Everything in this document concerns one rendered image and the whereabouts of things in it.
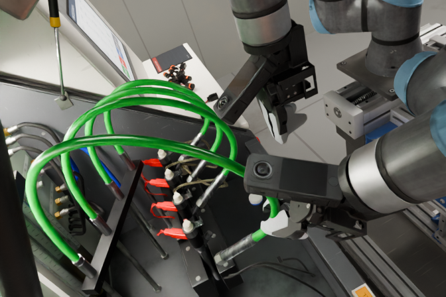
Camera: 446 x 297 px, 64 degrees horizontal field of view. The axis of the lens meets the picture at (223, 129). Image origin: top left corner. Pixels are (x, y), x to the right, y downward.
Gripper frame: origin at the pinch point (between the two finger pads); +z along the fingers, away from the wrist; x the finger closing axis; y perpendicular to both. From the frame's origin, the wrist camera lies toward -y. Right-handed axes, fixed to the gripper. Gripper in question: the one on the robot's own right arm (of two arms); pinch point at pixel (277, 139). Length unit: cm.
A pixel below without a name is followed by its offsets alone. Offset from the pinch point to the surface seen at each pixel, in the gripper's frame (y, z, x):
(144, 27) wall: -7, 53, 224
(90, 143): -25.3, -19.5, -6.1
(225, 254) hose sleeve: -17.0, 10.0, -9.4
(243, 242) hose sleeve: -13.4, 7.2, -10.8
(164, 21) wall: 8, 55, 224
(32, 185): -36.6, -14.1, -1.2
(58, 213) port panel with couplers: -48, 11, 21
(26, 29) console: -34, -24, 36
